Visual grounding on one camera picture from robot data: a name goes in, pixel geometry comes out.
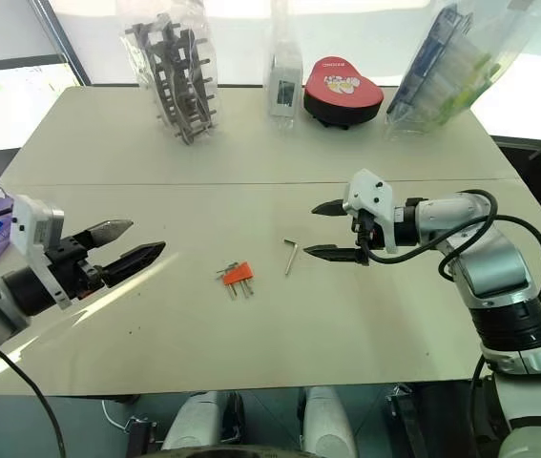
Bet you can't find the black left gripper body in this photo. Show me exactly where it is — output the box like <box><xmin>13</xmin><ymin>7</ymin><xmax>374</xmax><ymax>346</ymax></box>
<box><xmin>44</xmin><ymin>231</ymin><xmax>109</xmax><ymax>302</ymax></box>

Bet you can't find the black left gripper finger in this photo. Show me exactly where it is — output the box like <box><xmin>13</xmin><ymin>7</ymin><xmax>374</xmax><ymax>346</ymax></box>
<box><xmin>80</xmin><ymin>219</ymin><xmax>135</xmax><ymax>251</ymax></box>
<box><xmin>101</xmin><ymin>240</ymin><xmax>168</xmax><ymax>289</ymax></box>

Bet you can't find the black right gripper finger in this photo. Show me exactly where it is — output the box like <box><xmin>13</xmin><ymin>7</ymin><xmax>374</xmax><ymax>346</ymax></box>
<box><xmin>311</xmin><ymin>198</ymin><xmax>348</xmax><ymax>220</ymax></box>
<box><xmin>302</xmin><ymin>243</ymin><xmax>371</xmax><ymax>267</ymax></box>

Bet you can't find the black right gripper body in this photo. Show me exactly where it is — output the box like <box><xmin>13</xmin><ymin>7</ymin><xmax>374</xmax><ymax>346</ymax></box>
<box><xmin>345</xmin><ymin>209</ymin><xmax>386</xmax><ymax>253</ymax></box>

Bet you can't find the single silver hex key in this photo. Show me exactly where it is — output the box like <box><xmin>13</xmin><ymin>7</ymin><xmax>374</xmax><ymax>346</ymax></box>
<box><xmin>283</xmin><ymin>239</ymin><xmax>302</xmax><ymax>276</ymax></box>

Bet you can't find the orange hex key set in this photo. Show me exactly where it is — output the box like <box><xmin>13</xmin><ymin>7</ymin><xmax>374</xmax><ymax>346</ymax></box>
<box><xmin>223</xmin><ymin>262</ymin><xmax>251</xmax><ymax>301</ymax></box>

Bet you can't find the orange electronic component with leads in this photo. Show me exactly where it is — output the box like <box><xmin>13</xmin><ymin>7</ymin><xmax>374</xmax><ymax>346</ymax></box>
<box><xmin>220</xmin><ymin>261</ymin><xmax>256</xmax><ymax>287</ymax></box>

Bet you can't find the red heart-shaped box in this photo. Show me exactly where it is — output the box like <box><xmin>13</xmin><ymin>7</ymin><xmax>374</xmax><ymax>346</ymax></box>
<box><xmin>302</xmin><ymin>57</ymin><xmax>386</xmax><ymax>131</ymax></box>

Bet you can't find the clear bag with grey box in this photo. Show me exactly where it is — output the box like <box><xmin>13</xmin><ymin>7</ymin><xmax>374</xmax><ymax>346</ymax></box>
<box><xmin>265</xmin><ymin>0</ymin><xmax>305</xmax><ymax>131</ymax></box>

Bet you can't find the bag of grey track pieces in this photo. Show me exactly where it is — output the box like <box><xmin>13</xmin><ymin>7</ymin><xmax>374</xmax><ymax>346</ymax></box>
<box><xmin>120</xmin><ymin>12</ymin><xmax>219</xmax><ymax>146</ymax></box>

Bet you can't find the clear bag with blue tray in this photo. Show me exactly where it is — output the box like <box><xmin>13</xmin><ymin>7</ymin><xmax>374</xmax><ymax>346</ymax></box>
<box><xmin>383</xmin><ymin>0</ymin><xmax>541</xmax><ymax>140</ymax></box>

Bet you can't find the white rounded leg cover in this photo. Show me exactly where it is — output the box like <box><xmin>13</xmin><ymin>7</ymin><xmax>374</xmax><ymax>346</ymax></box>
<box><xmin>297</xmin><ymin>385</ymin><xmax>359</xmax><ymax>458</ymax></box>
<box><xmin>161</xmin><ymin>389</ymin><xmax>245</xmax><ymax>452</ymax></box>

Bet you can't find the black table clamp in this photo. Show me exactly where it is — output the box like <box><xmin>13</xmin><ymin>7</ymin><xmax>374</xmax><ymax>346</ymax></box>
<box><xmin>125</xmin><ymin>415</ymin><xmax>159</xmax><ymax>458</ymax></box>
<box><xmin>383</xmin><ymin>383</ymin><xmax>427</xmax><ymax>458</ymax></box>

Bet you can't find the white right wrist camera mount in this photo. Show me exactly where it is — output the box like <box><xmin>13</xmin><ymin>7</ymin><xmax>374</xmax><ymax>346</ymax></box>
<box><xmin>342</xmin><ymin>168</ymin><xmax>407</xmax><ymax>255</ymax></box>

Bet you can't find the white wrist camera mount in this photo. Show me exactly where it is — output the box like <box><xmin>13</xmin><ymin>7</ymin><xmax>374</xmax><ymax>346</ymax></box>
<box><xmin>10</xmin><ymin>194</ymin><xmax>73</xmax><ymax>311</ymax></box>
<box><xmin>342</xmin><ymin>168</ymin><xmax>407</xmax><ymax>255</ymax></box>

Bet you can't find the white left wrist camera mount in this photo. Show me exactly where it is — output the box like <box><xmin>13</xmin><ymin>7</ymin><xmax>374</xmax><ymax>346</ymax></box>
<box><xmin>10</xmin><ymin>194</ymin><xmax>73</xmax><ymax>311</ymax></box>

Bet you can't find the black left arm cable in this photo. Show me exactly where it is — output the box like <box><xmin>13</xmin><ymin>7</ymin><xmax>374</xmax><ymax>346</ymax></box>
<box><xmin>0</xmin><ymin>348</ymin><xmax>68</xmax><ymax>458</ymax></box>

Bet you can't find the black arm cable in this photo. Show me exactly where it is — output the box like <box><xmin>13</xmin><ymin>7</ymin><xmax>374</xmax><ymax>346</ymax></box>
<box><xmin>356</xmin><ymin>189</ymin><xmax>541</xmax><ymax>424</ymax></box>
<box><xmin>0</xmin><ymin>348</ymin><xmax>68</xmax><ymax>458</ymax></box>

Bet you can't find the thin white cable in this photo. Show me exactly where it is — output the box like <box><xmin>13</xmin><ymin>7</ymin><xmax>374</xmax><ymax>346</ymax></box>
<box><xmin>101</xmin><ymin>399</ymin><xmax>131</xmax><ymax>427</ymax></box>

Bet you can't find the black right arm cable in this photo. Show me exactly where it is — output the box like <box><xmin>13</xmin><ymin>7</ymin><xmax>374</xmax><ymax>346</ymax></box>
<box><xmin>356</xmin><ymin>189</ymin><xmax>541</xmax><ymax>424</ymax></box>

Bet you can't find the dark slanted frame bar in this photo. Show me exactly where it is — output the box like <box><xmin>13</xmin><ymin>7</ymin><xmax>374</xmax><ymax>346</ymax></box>
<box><xmin>28</xmin><ymin>0</ymin><xmax>92</xmax><ymax>88</ymax></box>

